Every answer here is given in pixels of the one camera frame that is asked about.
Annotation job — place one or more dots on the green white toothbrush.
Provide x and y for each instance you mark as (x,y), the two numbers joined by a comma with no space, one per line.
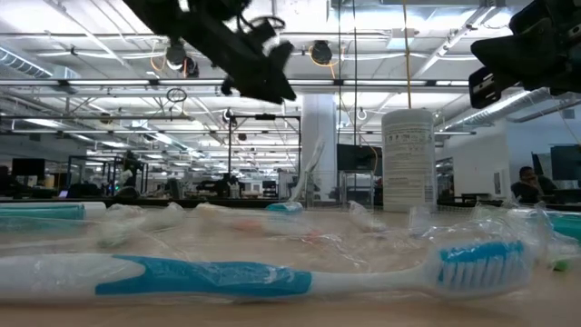
(308,172)
(154,218)
(560,263)

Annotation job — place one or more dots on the teal mouthwash bottle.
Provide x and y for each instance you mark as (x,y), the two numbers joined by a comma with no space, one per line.
(283,207)

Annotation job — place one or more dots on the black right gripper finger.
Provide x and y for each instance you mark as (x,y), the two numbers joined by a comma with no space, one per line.
(513,54)
(485,88)

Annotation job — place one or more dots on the orange white toothbrush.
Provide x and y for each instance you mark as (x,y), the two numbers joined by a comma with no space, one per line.
(254,224)

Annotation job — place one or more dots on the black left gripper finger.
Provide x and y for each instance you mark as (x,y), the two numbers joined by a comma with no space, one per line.
(274,82)
(236,88)

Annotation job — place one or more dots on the silver ventilation duct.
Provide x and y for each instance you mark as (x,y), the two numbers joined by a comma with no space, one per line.
(499,109)

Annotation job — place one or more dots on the white wipes canister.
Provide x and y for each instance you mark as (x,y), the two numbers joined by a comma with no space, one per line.
(408,159)

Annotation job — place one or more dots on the black monitor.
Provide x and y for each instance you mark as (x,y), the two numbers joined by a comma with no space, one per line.
(567,161)
(27,168)
(358,159)

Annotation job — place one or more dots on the blue white toothbrush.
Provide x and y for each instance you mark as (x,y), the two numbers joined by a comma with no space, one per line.
(204,277)

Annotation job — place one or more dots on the person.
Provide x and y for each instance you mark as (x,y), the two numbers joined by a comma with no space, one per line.
(528,186)

